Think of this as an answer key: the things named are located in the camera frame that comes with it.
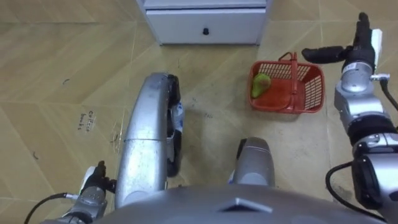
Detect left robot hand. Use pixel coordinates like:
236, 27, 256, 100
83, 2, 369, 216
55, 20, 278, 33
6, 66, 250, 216
79, 160, 118, 195

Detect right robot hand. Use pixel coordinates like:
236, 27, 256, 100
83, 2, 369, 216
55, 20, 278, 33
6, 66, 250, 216
301, 12, 383, 73

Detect robot legs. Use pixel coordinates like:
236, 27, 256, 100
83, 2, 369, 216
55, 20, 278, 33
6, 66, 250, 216
114, 72, 276, 210

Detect red plastic basket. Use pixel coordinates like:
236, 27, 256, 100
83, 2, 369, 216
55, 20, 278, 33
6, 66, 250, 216
248, 52, 326, 115

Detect green pear soft toy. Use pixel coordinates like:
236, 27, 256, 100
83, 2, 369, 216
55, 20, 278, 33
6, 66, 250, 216
251, 73, 272, 100

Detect robot body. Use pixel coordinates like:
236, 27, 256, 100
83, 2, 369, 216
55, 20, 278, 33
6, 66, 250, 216
91, 184, 387, 224

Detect white cabinet with drawer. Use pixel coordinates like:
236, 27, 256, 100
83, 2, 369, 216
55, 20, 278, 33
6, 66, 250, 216
136, 0, 274, 47

